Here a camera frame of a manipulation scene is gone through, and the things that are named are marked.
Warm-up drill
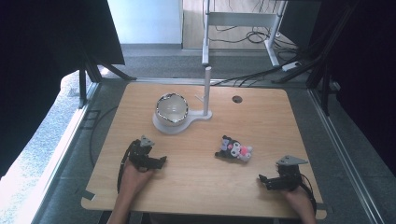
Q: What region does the white power strip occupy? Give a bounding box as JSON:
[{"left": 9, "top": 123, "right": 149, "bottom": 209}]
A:
[{"left": 281, "top": 61, "right": 303, "bottom": 72}]

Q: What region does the right hand-held gripper black cable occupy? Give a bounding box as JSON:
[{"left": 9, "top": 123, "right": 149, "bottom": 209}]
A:
[{"left": 299, "top": 173, "right": 318, "bottom": 217}]

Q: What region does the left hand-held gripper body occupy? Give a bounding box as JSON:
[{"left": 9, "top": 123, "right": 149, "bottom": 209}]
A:
[{"left": 125, "top": 134, "right": 156, "bottom": 173}]

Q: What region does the thin black floor cable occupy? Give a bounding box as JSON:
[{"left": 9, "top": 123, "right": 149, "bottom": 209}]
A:
[{"left": 89, "top": 105, "right": 120, "bottom": 168}]

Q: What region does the black and pink plush toy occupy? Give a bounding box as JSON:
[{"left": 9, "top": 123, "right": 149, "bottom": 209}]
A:
[{"left": 214, "top": 134, "right": 254, "bottom": 163}]

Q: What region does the black metal stand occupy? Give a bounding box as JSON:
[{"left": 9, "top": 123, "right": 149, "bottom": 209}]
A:
[
  {"left": 271, "top": 0, "right": 359, "bottom": 117},
  {"left": 77, "top": 50, "right": 138, "bottom": 110}
]

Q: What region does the hand-held gripper black cable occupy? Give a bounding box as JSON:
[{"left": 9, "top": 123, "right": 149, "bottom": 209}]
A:
[
  {"left": 299, "top": 173, "right": 318, "bottom": 217},
  {"left": 116, "top": 139, "right": 141, "bottom": 194}
]

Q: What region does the white bowl with patterned rim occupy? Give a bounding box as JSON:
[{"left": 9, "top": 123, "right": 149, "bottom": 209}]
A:
[{"left": 155, "top": 91, "right": 190, "bottom": 128}]

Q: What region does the white stand with pole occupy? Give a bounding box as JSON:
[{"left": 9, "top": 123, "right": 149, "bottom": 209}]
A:
[{"left": 151, "top": 65, "right": 214, "bottom": 136}]

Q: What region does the white metal desk frame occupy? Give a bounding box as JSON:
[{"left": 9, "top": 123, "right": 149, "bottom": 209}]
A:
[{"left": 201, "top": 0, "right": 290, "bottom": 68}]

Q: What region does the person's right hand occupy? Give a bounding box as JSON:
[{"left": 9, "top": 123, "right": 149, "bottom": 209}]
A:
[{"left": 281, "top": 187, "right": 313, "bottom": 210}]

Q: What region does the black floor cables bundle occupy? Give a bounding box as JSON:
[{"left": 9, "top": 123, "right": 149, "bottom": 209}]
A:
[{"left": 207, "top": 18, "right": 302, "bottom": 88}]

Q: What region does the left hand-held gripper black cable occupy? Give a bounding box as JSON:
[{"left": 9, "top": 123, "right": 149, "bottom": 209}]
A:
[{"left": 116, "top": 139, "right": 141, "bottom": 194}]

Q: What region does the black curtain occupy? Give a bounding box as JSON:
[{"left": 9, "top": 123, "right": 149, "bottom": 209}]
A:
[
  {"left": 0, "top": 0, "right": 126, "bottom": 180},
  {"left": 307, "top": 0, "right": 396, "bottom": 178}
]

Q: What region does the aluminium floor rail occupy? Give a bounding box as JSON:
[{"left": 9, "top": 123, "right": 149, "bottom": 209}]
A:
[
  {"left": 29, "top": 81, "right": 102, "bottom": 224},
  {"left": 306, "top": 87, "right": 387, "bottom": 224}
]

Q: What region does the person's left hand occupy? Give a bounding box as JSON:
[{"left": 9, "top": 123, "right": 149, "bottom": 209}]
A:
[{"left": 119, "top": 165, "right": 155, "bottom": 200}]

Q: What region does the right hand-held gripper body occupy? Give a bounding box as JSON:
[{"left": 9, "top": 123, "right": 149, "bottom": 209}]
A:
[{"left": 275, "top": 154, "right": 309, "bottom": 191}]

